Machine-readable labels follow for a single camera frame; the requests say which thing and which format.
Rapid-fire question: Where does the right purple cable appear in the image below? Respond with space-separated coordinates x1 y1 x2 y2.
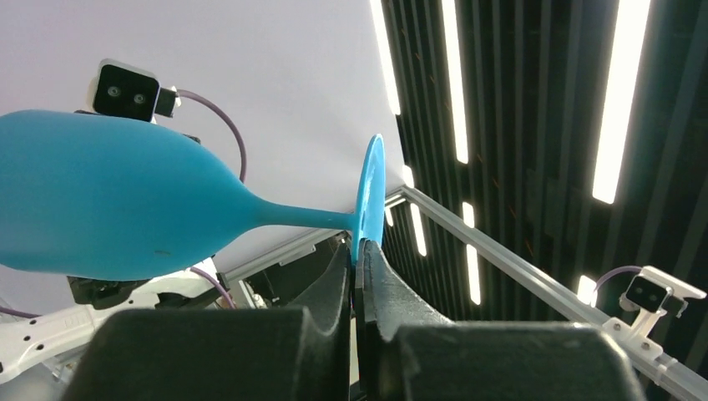
176 89 248 184

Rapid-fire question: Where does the overhead white camera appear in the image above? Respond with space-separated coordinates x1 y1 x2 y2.
594 266 706 361

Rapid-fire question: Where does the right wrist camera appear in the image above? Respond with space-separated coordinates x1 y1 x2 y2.
87 58 181 123

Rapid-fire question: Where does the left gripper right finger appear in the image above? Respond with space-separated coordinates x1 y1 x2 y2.
353 240 645 400

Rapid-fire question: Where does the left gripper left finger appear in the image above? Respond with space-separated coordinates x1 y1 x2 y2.
64 245 351 400

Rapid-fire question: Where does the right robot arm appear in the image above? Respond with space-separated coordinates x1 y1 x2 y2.
1 258 234 384

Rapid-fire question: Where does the blue wine glass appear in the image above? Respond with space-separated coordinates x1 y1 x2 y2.
1 109 386 281

